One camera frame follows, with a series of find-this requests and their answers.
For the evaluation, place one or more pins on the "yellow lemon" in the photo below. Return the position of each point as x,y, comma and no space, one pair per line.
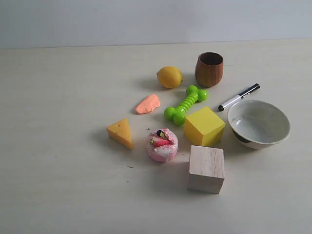
169,77

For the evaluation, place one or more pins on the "yellow cheese wedge toy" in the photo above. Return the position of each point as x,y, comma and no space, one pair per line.
120,132

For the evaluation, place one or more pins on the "black and white marker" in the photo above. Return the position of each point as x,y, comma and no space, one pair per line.
238,97

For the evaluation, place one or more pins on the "green bone dog toy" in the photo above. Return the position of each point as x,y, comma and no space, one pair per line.
178,114

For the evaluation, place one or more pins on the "light wooden cube block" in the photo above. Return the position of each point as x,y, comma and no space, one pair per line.
206,169

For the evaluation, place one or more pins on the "white ceramic bowl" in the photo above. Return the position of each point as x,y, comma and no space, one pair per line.
258,124

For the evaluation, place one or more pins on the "orange salmon-coloured toy piece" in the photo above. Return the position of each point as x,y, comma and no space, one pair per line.
148,104

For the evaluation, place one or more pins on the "pink strawberry cake toy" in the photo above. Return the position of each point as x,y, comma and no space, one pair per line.
162,145

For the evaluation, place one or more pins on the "yellow cube block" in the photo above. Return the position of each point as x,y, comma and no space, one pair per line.
204,128

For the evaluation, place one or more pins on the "brown wooden cup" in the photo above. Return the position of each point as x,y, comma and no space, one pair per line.
209,69

